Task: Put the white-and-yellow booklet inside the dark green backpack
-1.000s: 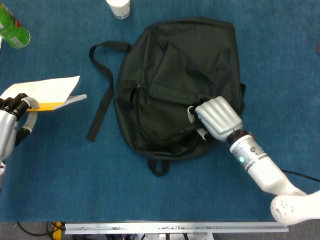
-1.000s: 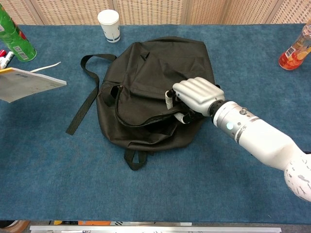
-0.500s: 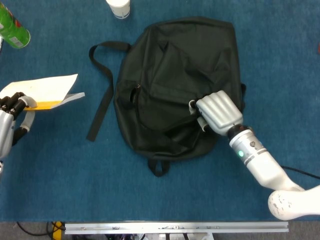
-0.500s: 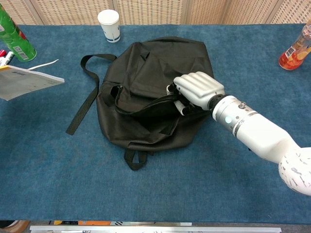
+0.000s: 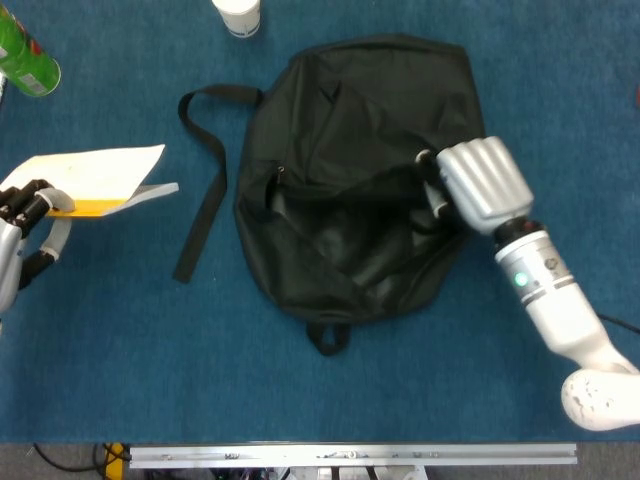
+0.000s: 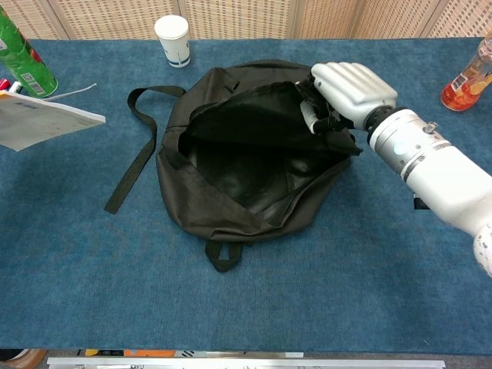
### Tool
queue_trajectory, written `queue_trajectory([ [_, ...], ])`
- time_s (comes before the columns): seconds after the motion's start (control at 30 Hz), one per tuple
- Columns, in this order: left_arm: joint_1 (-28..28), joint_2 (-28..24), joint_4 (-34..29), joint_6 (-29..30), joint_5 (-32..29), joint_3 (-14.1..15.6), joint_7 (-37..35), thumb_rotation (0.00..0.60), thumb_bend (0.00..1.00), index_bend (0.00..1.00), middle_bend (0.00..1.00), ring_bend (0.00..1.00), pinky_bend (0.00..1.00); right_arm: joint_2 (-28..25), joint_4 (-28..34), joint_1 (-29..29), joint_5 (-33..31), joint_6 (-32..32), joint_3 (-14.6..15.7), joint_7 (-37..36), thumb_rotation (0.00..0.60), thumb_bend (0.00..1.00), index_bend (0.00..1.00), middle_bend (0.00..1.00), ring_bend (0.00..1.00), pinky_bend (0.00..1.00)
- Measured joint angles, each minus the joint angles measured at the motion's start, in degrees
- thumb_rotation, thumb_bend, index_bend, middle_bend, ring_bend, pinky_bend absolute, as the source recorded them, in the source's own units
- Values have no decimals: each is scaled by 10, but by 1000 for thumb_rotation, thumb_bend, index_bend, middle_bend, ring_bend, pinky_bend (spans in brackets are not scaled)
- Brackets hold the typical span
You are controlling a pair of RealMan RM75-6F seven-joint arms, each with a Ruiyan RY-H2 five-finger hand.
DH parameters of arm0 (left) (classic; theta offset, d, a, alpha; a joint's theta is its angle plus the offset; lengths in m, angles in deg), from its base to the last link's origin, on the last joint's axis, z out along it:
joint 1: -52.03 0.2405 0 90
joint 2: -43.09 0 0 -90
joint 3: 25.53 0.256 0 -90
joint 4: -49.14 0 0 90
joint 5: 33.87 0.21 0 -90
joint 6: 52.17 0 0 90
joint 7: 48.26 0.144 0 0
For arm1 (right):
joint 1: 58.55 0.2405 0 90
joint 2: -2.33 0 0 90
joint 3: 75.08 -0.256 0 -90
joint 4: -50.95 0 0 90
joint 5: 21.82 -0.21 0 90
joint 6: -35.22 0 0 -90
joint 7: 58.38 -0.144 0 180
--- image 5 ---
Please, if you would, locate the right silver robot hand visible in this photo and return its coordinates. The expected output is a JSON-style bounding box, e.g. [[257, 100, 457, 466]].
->
[[414, 135, 535, 236]]

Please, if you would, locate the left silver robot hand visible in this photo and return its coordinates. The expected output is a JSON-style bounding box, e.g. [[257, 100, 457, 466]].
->
[[0, 178, 76, 314]]

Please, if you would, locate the white yellow book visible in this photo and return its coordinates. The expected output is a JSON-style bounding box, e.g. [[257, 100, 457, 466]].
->
[[0, 144, 180, 220]]

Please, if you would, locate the black fabric backpack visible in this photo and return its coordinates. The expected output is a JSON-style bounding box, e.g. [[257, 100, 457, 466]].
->
[[172, 33, 489, 357]]

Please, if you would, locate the blue felt table cover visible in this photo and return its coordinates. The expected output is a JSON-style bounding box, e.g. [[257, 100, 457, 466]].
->
[[0, 0, 640, 445]]

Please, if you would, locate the green cylindrical can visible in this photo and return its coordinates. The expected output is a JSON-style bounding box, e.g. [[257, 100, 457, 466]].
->
[[0, 3, 62, 98]]

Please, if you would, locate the yellow orange box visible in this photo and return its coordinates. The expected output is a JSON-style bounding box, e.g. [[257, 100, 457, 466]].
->
[[103, 442, 132, 480]]

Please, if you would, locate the white paper cup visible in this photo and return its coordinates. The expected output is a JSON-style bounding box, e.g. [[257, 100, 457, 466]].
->
[[210, 0, 262, 39]]

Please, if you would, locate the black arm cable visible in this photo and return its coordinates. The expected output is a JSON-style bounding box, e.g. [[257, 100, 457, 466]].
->
[[597, 312, 640, 335]]

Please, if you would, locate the black floor cable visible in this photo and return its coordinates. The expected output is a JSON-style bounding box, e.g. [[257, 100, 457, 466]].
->
[[32, 442, 109, 474]]

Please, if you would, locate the aluminium profile rail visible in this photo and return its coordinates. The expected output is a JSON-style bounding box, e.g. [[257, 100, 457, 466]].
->
[[128, 442, 579, 470]]

